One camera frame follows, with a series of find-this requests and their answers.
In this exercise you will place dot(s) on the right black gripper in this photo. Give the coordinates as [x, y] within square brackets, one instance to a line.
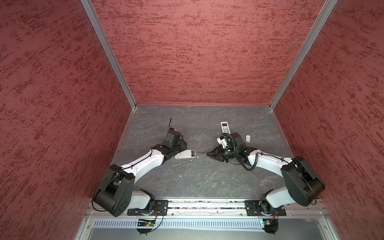
[218, 151]

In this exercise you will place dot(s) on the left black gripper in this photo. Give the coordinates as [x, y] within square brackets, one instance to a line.
[183, 146]

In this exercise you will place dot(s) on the white remote orange button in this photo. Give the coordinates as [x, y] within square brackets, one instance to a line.
[187, 154]

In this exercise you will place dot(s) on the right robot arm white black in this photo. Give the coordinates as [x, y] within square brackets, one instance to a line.
[302, 183]

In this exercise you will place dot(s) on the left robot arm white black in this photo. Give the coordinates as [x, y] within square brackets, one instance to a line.
[115, 193]

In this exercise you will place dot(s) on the white remote far side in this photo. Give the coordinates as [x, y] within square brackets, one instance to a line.
[225, 127]

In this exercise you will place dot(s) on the left base connector wiring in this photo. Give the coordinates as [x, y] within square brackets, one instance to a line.
[147, 223]

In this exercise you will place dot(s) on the base connector wiring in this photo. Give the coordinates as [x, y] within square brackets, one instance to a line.
[270, 225]
[147, 223]

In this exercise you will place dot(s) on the right base connector wiring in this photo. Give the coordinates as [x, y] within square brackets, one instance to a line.
[270, 225]

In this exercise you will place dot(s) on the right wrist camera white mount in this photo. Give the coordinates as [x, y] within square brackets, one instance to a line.
[222, 140]

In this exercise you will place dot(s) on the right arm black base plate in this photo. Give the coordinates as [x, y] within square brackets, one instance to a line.
[259, 208]

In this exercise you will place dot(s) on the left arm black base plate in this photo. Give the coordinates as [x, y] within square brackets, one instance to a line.
[154, 208]

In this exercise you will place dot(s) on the perforated cable duct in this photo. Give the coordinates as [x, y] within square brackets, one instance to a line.
[192, 224]

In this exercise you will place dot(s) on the aluminium front rail frame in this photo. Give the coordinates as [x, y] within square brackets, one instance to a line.
[219, 209]

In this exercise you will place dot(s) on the left aluminium corner post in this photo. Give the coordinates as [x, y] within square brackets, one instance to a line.
[95, 22]

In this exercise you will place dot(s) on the aluminium corner post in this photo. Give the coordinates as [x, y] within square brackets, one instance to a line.
[95, 22]
[317, 26]

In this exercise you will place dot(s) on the right aluminium corner post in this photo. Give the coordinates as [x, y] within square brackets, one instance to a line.
[317, 26]

